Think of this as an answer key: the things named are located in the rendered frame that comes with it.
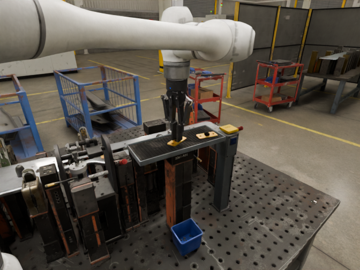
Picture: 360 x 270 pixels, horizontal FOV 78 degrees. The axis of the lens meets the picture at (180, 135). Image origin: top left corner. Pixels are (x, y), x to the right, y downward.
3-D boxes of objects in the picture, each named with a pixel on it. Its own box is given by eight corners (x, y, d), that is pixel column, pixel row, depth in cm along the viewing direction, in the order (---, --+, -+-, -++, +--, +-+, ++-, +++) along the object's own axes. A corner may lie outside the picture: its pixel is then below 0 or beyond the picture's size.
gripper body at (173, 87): (193, 77, 76) (192, 103, 80) (173, 75, 81) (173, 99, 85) (180, 81, 71) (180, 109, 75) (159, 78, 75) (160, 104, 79)
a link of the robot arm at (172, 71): (173, 58, 79) (173, 75, 82) (157, 61, 72) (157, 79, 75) (195, 60, 74) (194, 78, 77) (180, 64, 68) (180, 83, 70)
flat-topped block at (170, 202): (182, 216, 112) (184, 137, 92) (191, 227, 106) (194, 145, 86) (165, 224, 108) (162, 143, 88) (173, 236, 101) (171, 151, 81)
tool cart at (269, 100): (276, 103, 499) (285, 57, 456) (293, 109, 463) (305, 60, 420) (248, 108, 466) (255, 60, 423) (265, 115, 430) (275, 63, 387)
